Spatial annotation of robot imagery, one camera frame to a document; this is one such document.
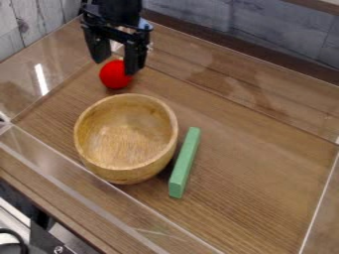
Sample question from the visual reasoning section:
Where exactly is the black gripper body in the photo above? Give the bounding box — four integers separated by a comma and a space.
82, 0, 152, 46

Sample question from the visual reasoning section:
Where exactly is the clear acrylic front wall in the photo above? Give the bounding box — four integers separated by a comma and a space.
0, 119, 223, 254

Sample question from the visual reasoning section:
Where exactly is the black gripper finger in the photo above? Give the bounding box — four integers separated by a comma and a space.
84, 26, 111, 64
123, 41, 148, 75

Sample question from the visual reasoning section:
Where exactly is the green rectangular block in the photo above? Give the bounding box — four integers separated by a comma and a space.
168, 127, 202, 198

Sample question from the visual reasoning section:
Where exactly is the wooden bowl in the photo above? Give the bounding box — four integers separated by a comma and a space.
74, 93, 179, 185

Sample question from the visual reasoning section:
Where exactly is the black cable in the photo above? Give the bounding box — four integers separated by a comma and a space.
0, 227, 31, 254

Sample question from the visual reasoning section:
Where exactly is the black metal bracket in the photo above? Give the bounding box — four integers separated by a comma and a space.
30, 221, 78, 254

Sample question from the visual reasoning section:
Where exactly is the red toy fruit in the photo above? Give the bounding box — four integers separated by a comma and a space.
99, 60, 132, 89

